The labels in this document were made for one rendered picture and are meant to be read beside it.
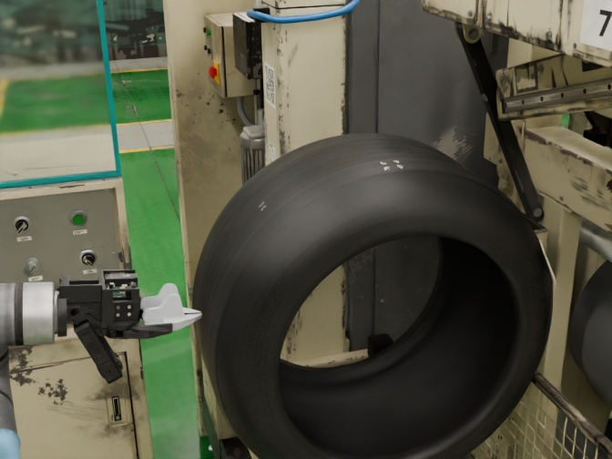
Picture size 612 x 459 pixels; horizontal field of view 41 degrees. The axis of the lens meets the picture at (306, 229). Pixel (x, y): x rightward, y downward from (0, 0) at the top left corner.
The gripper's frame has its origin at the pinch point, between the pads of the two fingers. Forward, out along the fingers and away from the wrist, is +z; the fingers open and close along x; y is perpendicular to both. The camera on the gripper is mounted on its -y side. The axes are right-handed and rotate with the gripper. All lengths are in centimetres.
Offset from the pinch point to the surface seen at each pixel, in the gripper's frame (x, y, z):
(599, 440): -19, -16, 65
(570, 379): 47, -47, 111
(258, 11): 32, 43, 14
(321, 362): 25.9, -24.7, 31.8
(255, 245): -6.3, 14.8, 7.3
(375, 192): -9.5, 24.0, 23.4
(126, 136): 558, -120, 37
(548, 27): -15, 49, 42
